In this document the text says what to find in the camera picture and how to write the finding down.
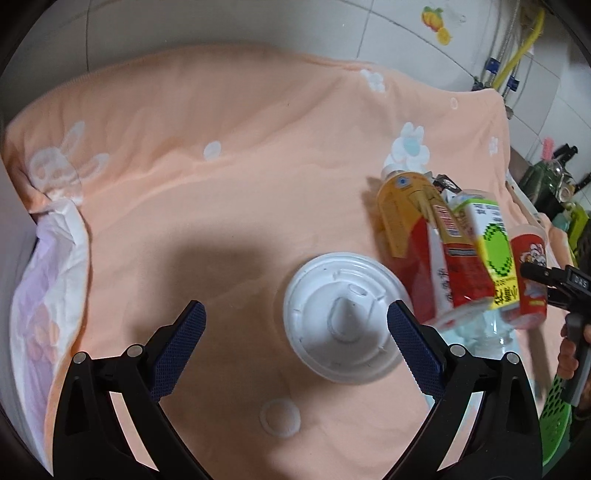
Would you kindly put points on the red yellow drink bottle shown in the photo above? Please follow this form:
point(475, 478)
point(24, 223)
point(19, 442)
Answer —
point(430, 252)

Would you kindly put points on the red cartoon paper cup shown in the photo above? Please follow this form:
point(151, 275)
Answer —
point(528, 245)

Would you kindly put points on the right hand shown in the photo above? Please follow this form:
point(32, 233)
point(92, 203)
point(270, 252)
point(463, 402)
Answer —
point(567, 362)

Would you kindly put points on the fruit wall sticker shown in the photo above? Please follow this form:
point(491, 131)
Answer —
point(433, 19)

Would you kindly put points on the green dish rack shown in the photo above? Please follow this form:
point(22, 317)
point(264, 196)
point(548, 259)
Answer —
point(579, 235)

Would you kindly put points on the green plastic waste basket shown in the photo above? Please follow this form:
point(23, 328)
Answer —
point(555, 422)

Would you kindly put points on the white lilac quilted cloth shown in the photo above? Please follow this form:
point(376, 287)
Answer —
point(46, 318)

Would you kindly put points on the steel water pipe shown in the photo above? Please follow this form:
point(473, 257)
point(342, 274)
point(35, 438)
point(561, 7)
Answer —
point(497, 45)

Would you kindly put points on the yellow green label bottle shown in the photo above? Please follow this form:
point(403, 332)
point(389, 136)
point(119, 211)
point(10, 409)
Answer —
point(490, 334)

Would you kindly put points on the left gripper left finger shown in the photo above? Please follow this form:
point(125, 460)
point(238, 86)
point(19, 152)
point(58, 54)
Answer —
point(88, 440)

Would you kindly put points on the white plastic cup lid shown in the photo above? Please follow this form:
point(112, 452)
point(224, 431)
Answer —
point(335, 317)

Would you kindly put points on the black red glue box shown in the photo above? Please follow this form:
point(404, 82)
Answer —
point(443, 183)

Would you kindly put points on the peach floral towel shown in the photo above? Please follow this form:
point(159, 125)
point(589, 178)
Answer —
point(213, 173)

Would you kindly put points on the black handled knives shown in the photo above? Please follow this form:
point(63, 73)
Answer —
point(565, 153)

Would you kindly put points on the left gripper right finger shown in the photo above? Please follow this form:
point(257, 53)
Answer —
point(505, 439)

